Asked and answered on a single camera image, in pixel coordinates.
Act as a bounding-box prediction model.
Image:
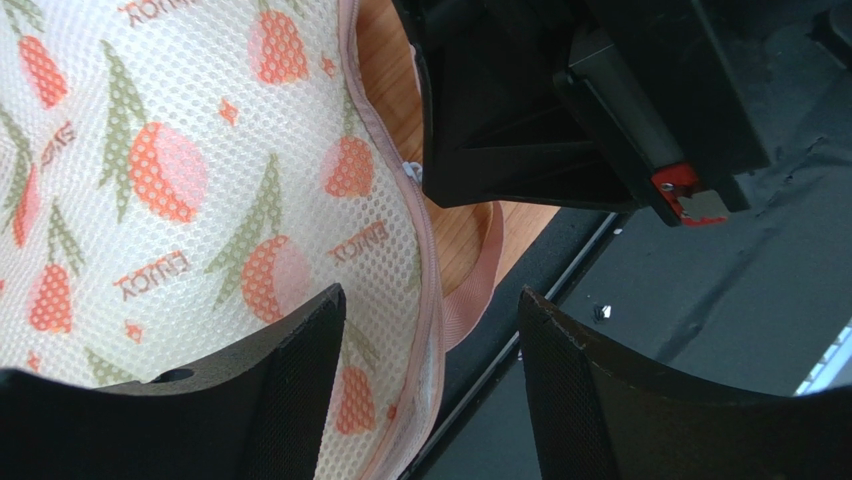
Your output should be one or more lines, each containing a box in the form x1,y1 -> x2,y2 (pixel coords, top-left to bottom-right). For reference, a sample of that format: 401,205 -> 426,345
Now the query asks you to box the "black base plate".
405,1 -> 851,479

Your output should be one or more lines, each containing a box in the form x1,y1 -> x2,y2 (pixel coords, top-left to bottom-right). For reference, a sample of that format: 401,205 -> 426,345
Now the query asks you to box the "aluminium frame rail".
794,321 -> 851,396

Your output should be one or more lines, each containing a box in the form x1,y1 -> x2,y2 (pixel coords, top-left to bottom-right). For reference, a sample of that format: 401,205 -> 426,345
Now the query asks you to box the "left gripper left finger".
1,284 -> 347,479

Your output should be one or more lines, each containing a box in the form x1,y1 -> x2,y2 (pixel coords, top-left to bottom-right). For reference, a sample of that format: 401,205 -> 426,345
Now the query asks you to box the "floral mesh laundry bag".
1,1 -> 504,479

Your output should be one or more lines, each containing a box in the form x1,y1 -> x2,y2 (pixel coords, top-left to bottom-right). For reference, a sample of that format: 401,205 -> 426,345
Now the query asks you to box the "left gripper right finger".
518,289 -> 851,479

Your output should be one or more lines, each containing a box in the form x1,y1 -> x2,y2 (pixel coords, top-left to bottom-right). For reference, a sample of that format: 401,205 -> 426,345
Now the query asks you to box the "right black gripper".
395,1 -> 769,226

